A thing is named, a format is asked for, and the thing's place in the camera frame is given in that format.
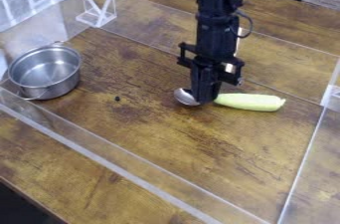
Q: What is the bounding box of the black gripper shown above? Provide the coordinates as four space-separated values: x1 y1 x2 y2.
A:
175 13 247 106

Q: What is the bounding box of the green handled metal spoon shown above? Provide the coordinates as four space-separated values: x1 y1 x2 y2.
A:
174 88 286 112

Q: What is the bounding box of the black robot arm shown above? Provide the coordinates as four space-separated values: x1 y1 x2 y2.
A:
174 0 244 106

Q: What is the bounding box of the clear acrylic front barrier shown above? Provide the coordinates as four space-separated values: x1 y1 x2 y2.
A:
0 87 270 224

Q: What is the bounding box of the small stainless steel pot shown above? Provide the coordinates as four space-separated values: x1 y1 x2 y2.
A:
8 44 82 101

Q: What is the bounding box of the clear acrylic triangle bracket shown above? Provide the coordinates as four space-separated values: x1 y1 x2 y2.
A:
76 0 118 28

